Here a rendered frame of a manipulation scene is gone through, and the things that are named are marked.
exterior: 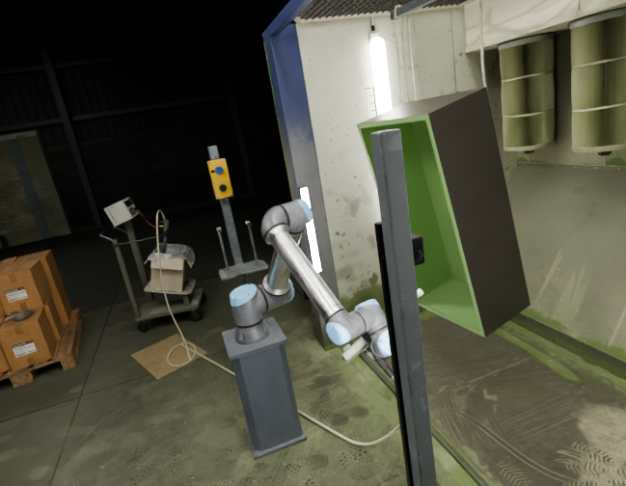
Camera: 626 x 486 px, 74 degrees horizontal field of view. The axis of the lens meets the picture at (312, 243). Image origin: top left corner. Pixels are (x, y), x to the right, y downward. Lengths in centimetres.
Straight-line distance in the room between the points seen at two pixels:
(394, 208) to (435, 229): 188
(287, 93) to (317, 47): 35
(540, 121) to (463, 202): 133
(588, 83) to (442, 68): 99
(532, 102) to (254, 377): 248
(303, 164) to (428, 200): 86
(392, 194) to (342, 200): 208
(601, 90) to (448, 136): 112
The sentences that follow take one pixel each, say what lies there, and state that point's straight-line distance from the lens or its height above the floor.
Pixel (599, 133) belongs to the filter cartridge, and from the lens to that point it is 290.
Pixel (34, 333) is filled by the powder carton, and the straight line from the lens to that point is 420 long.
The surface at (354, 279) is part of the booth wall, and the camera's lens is 316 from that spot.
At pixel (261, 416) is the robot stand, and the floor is 24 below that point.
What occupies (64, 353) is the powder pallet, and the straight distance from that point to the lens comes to 428.
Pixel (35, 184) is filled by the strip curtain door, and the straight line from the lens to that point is 1204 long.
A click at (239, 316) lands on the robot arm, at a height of 79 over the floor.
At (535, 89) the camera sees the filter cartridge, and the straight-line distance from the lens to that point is 327.
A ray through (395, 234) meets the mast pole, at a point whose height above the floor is 142.
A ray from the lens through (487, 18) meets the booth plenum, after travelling 336.
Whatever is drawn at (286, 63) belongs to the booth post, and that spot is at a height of 207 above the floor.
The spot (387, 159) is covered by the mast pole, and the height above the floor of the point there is 158.
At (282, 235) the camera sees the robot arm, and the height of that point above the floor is 126.
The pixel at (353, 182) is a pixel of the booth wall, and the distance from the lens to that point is 300.
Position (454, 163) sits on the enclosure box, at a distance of 203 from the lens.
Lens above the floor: 168
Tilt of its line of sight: 16 degrees down
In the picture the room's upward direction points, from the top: 10 degrees counter-clockwise
